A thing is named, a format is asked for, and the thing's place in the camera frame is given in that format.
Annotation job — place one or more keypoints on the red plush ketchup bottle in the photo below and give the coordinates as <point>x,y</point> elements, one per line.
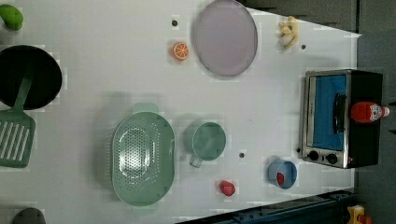
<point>368,112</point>

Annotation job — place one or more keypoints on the black toaster oven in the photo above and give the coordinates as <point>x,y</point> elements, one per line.
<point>332,134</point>

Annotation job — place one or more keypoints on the green measuring cup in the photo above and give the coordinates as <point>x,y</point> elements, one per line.
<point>205,141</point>

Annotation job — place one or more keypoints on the green oval colander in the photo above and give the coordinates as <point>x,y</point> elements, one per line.
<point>142,156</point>

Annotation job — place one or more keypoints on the orange slice toy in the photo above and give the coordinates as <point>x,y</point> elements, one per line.
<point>180,51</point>

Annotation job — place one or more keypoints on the lavender oval plate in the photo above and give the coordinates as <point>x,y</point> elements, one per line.
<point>225,38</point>

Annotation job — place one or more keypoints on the red strawberry toy on table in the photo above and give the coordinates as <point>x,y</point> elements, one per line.
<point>227,188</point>

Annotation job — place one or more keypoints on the blue bowl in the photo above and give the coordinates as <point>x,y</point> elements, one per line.
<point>287,168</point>

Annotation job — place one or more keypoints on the red strawberry toy in bowl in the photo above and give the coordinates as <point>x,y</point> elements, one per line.
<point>280,179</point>

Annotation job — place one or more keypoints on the peeled plush banana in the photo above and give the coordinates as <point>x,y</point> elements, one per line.
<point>289,32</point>

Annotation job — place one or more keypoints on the green slotted spatula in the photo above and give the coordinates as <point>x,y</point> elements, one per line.
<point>17,130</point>

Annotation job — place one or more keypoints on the black frying pan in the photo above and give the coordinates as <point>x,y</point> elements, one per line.
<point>46,75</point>

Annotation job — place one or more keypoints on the yellow red toy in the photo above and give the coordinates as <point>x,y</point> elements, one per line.
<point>358,216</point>

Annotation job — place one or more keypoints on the grey rounded object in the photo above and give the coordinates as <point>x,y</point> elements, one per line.
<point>29,216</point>

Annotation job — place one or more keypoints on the green plush vegetable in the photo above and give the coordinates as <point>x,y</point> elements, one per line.
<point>12,17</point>

